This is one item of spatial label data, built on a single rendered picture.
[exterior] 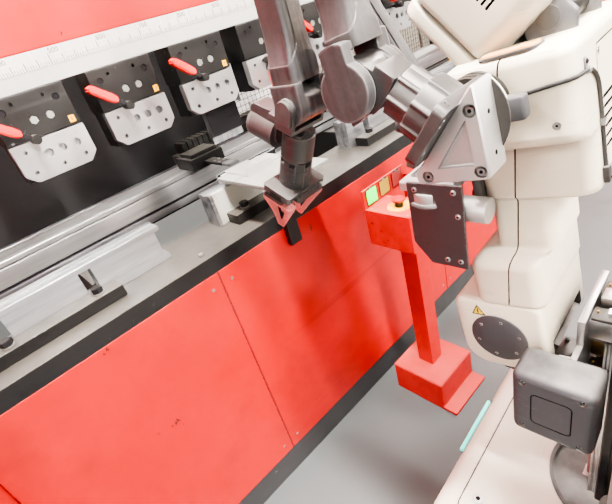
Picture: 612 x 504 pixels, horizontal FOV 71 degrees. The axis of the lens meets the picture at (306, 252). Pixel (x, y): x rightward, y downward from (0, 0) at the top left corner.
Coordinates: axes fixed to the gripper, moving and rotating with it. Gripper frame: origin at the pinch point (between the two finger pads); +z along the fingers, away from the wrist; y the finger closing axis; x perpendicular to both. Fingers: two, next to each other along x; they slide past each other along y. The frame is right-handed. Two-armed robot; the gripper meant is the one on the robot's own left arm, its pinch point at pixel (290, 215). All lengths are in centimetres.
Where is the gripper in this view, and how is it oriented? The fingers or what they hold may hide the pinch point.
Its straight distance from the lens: 86.6
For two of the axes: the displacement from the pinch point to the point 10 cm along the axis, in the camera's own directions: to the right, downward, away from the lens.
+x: 7.6, 5.3, -3.8
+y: -6.5, 5.2, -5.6
